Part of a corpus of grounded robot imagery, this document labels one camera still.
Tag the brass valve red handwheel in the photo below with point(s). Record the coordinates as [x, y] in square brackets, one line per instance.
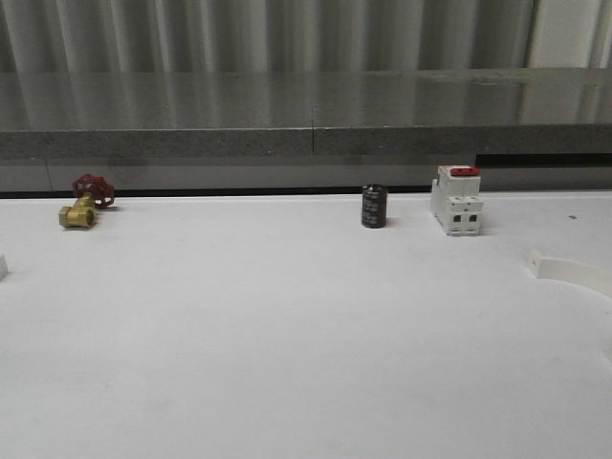
[92, 193]

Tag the black cylindrical capacitor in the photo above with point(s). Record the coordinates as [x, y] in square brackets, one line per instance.
[373, 206]

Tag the white half pipe clamp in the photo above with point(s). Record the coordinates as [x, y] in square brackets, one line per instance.
[594, 278]
[3, 267]

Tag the white circuit breaker red switch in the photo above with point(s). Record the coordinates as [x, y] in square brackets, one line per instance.
[455, 199]

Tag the grey corrugated curtain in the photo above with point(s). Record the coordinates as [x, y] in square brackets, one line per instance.
[301, 36]

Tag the grey stone countertop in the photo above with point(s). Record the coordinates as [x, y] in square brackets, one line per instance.
[513, 117]

